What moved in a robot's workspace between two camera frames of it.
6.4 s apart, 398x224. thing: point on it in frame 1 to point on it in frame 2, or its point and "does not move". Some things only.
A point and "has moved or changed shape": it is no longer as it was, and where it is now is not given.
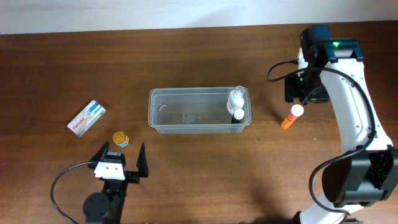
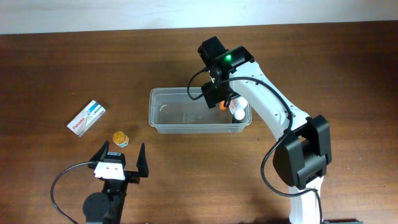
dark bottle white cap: x=237 y=116 does not move
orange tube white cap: x=296 y=111 has moved or changed shape
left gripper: x=131 y=177 does not move
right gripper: x=290 y=90 to x=211 y=98
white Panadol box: x=86 y=119 does not move
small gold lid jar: x=120 y=139 does not move
